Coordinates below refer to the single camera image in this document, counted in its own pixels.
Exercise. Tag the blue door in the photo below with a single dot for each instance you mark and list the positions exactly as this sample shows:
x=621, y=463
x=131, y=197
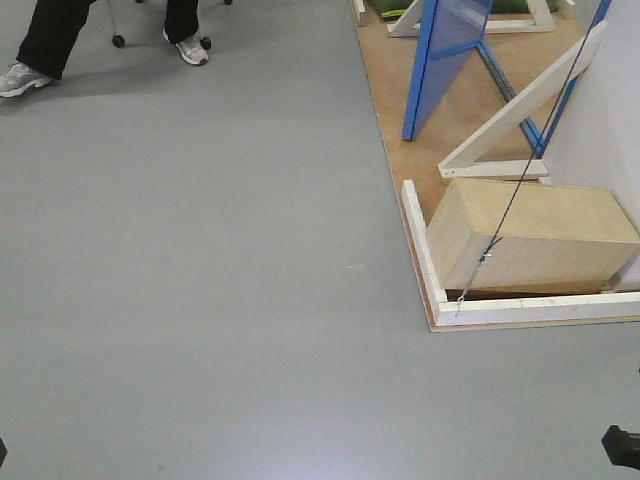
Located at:
x=450, y=30

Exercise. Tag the white wooden diagonal brace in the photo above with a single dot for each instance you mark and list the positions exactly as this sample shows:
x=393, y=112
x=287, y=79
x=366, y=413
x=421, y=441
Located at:
x=465, y=162

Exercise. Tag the light wooden box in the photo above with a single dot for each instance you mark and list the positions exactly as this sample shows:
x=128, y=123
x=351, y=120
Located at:
x=498, y=236

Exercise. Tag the plywood base platform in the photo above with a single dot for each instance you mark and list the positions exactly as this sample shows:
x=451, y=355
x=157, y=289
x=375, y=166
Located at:
x=387, y=64

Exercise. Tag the far white wooden brace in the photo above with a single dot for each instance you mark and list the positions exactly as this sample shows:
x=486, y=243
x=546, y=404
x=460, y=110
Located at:
x=408, y=25

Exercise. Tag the green sandbag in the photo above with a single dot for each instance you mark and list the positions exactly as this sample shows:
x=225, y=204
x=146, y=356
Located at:
x=519, y=6
x=389, y=10

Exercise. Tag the wheeled chair base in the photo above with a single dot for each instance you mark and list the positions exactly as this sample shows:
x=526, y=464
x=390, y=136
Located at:
x=120, y=41

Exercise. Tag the person in black trousers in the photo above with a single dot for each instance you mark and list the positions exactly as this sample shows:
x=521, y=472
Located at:
x=54, y=29

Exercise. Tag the black robot part right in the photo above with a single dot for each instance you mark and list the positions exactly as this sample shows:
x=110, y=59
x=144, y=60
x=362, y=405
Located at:
x=621, y=447

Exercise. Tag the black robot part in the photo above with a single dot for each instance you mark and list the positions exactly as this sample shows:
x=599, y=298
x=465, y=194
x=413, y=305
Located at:
x=3, y=452
x=621, y=447

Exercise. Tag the black robot part left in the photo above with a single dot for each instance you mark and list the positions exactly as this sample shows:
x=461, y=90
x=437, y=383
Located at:
x=3, y=452

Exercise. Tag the white panel wall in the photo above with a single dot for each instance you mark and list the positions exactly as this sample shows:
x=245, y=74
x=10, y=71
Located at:
x=597, y=140

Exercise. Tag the white wooden border rail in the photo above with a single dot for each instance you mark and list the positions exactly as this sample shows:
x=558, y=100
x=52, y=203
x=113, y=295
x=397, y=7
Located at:
x=445, y=315

